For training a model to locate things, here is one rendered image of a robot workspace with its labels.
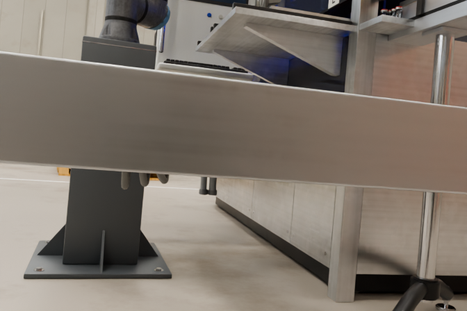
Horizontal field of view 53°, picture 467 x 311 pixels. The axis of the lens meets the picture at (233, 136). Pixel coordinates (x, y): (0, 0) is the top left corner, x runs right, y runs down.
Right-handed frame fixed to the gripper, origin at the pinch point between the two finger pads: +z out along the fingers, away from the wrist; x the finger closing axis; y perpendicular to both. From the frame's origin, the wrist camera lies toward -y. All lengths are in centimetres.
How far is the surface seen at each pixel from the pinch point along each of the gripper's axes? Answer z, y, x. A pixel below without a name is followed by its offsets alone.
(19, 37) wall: -129, -243, 869
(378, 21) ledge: 5.1, 28.3, -24.0
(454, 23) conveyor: 7, 42, -40
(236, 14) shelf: 5.7, -10.7, -8.9
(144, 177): 50, -39, -85
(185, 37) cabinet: -7, -13, 89
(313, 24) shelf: 5.4, 13.8, -10.9
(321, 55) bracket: 12.9, 21.0, -2.3
